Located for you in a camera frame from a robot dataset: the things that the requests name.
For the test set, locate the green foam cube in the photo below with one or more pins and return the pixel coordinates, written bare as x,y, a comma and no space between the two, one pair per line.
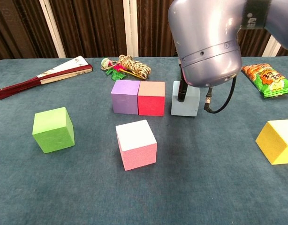
52,136

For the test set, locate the folding fan dark red ribs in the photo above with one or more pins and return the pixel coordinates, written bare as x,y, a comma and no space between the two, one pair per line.
64,70

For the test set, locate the red foam cube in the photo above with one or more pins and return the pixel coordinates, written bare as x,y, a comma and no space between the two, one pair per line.
151,105

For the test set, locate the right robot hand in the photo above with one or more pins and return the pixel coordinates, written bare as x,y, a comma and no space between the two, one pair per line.
182,93

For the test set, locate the white metal frame post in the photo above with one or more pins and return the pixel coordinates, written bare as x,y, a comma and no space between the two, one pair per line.
273,49
52,30
128,28

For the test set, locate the yellow foam cube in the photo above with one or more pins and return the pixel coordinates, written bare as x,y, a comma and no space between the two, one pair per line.
273,143

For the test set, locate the purple foam cube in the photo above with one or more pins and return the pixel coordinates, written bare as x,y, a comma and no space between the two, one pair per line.
124,103

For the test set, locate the pale pink foam cube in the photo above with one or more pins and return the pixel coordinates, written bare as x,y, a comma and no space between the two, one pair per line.
139,154

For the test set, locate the orange green snack bag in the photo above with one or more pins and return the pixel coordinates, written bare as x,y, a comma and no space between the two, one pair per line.
270,79

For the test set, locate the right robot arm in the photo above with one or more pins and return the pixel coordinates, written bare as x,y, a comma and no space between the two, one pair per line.
205,35

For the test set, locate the light blue foam cube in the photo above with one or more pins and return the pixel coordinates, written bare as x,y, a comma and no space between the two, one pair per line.
186,107

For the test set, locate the dark brown pleated curtain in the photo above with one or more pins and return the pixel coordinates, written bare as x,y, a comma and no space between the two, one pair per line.
94,25

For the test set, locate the blue felt table mat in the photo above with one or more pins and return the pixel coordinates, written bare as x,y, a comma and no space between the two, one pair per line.
205,175

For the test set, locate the colourful tassel ornament green leaves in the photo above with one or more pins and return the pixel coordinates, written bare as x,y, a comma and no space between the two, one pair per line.
115,75

